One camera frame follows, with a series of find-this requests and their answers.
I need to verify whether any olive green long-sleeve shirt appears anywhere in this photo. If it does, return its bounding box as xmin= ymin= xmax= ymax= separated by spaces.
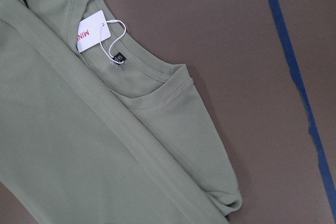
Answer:
xmin=1 ymin=0 xmax=242 ymax=223

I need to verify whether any white paper hang tag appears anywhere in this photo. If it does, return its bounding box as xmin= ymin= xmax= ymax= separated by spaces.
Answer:
xmin=76 ymin=10 xmax=111 ymax=52

